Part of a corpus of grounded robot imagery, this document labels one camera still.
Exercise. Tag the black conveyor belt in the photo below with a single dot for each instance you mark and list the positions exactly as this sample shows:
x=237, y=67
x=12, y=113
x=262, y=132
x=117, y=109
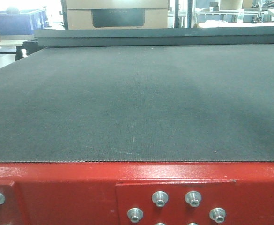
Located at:
x=157, y=95

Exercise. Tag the silver bolt upper middle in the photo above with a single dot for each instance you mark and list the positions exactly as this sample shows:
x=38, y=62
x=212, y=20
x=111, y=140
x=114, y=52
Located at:
x=160, y=198

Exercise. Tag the silver bolt upper right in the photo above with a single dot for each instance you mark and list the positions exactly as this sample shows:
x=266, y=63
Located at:
x=193, y=198

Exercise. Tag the cardboard box with black slot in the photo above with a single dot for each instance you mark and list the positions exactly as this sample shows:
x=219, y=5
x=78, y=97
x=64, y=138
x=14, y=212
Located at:
x=117, y=14

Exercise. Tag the grey side table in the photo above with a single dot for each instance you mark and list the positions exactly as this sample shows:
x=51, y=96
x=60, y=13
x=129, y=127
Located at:
x=18, y=44

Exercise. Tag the blue crate on table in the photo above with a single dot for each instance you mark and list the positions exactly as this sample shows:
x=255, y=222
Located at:
x=23, y=23

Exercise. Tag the red conveyor frame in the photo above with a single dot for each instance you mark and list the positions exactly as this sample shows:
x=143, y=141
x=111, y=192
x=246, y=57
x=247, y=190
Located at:
x=101, y=193

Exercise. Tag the silver bolt left of ring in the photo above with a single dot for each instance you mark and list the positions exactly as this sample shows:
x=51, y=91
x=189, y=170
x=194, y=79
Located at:
x=135, y=215

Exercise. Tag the silver bolt of ring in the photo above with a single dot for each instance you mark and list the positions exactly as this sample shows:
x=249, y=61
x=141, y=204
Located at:
x=135, y=215
x=218, y=215

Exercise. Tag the silver bolt right of ring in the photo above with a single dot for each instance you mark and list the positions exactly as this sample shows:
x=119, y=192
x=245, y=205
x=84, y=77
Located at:
x=218, y=215

